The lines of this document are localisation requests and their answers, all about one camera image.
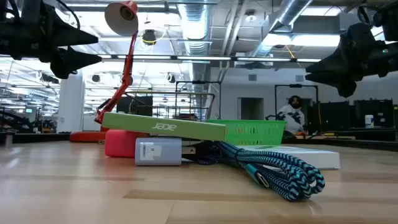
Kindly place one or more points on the lavender wall charger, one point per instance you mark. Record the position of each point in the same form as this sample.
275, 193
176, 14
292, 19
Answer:
158, 152

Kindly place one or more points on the blue purple tool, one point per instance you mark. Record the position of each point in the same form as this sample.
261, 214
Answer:
202, 158

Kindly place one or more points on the person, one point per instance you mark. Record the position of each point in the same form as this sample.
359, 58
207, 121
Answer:
292, 116

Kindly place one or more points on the red desk lamp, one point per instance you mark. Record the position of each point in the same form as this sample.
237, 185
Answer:
126, 68

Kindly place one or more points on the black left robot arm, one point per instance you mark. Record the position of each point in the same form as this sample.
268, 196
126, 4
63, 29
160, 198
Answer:
9, 12

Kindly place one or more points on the white wipes canister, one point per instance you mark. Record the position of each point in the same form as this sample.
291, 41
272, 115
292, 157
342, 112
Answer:
369, 121

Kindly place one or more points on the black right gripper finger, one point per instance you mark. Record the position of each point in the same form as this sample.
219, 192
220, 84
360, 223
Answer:
329, 63
342, 81

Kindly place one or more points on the white pillar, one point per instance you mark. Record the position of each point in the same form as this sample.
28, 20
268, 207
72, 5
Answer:
71, 102

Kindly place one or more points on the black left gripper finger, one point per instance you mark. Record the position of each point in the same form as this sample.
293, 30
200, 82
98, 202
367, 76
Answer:
68, 62
65, 35

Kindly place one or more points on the black background monitor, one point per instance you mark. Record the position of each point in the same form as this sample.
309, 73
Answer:
334, 113
373, 113

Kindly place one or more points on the pink wall charger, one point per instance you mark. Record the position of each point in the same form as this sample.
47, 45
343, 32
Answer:
119, 143

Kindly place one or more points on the green plastic bin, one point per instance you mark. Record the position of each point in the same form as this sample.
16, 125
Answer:
255, 132

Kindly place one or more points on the green and white acer box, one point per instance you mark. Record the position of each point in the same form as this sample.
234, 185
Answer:
161, 126

